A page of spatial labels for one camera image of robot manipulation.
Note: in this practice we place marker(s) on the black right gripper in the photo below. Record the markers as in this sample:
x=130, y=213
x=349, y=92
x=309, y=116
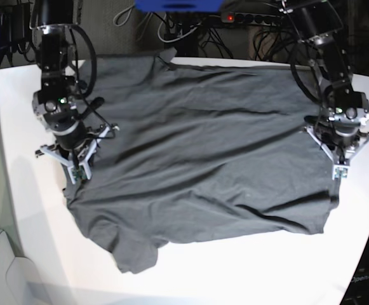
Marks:
x=69, y=136

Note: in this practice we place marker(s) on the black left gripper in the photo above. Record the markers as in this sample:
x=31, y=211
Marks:
x=337, y=143

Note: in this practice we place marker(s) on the dark grey t-shirt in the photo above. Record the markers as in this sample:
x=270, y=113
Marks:
x=202, y=154

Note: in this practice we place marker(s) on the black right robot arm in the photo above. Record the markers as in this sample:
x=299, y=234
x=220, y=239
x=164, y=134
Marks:
x=53, y=103

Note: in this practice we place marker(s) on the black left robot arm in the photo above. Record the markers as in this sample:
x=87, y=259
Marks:
x=317, y=23

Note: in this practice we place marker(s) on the grey bin corner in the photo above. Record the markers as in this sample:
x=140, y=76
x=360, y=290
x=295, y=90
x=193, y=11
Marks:
x=15, y=285

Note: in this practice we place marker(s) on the blue box overhead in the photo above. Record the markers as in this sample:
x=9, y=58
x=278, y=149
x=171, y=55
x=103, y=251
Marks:
x=179, y=5

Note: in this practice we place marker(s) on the black power strip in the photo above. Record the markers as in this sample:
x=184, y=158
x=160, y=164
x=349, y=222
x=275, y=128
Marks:
x=251, y=19

